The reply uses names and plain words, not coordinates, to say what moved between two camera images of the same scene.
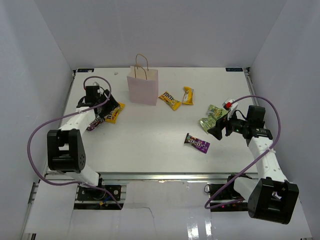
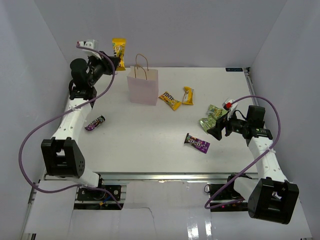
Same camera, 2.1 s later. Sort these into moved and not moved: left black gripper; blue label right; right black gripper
Moved: left black gripper
Not moved: right black gripper; blue label right
